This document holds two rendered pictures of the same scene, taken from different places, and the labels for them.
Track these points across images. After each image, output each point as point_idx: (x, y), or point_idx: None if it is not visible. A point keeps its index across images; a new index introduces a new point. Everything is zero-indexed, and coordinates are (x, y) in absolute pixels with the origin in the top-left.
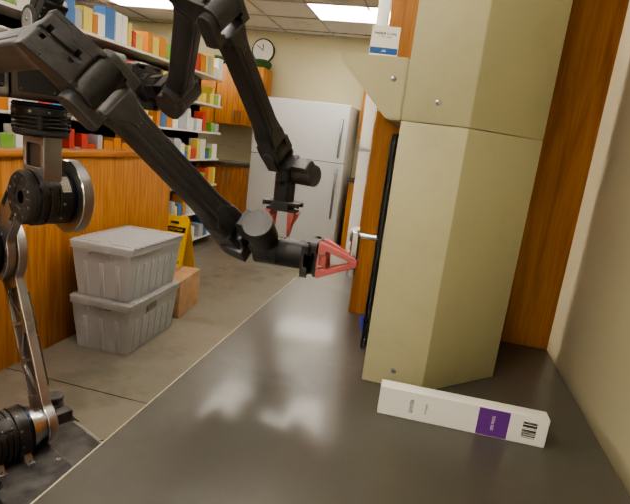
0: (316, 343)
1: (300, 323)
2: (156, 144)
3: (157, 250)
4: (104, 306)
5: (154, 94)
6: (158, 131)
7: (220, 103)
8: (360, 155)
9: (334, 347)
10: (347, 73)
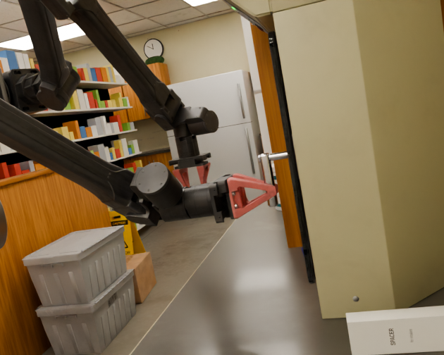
0: (261, 291)
1: (240, 275)
2: (13, 124)
3: (103, 246)
4: (68, 312)
5: (35, 93)
6: (12, 109)
7: (130, 104)
8: (256, 98)
9: (282, 290)
10: (230, 44)
